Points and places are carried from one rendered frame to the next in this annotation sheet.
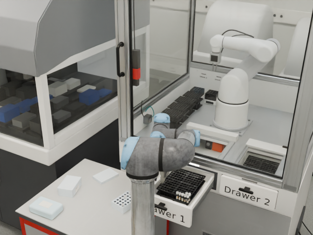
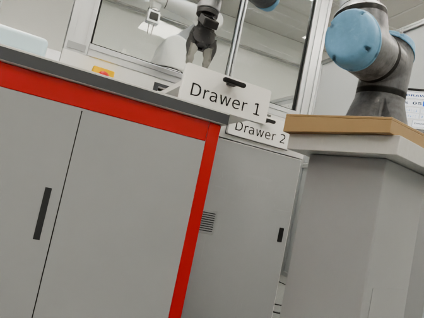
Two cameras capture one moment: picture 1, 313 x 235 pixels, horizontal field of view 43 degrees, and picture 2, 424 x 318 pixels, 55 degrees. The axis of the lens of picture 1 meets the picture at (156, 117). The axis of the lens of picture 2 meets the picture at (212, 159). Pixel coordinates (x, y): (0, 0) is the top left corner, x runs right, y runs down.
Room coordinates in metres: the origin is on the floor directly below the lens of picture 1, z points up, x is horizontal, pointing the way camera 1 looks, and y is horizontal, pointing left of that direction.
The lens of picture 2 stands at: (0.76, 0.90, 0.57)
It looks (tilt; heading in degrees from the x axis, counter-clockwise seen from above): 5 degrees up; 309
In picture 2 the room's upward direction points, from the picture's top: 12 degrees clockwise
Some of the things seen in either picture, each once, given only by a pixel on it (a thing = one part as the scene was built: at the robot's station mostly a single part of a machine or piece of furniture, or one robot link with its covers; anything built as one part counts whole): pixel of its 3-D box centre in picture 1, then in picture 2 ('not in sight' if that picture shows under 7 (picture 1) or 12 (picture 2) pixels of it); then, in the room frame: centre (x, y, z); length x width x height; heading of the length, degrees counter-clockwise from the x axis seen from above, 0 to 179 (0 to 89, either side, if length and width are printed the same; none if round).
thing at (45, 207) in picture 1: (46, 207); (5, 41); (1.60, 0.56, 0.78); 0.15 x 0.10 x 0.04; 64
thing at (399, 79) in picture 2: not in sight; (385, 64); (1.07, -0.09, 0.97); 0.13 x 0.12 x 0.14; 82
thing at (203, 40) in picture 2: not in sight; (202, 30); (1.64, -0.03, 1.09); 0.09 x 0.08 x 0.12; 145
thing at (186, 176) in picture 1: (181, 186); not in sight; (1.68, -0.13, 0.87); 0.22 x 0.18 x 0.06; 152
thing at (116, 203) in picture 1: (125, 201); not in sight; (1.66, 0.16, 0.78); 0.12 x 0.08 x 0.04; 141
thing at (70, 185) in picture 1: (70, 186); not in sight; (1.79, 0.47, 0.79); 0.13 x 0.09 x 0.05; 168
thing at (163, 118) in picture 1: (161, 126); not in sight; (1.63, -0.02, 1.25); 0.09 x 0.08 x 0.11; 172
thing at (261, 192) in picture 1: (247, 192); (260, 129); (1.64, -0.47, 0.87); 0.29 x 0.02 x 0.11; 62
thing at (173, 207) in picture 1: (163, 208); (226, 94); (1.50, -0.04, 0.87); 0.29 x 0.02 x 0.11; 62
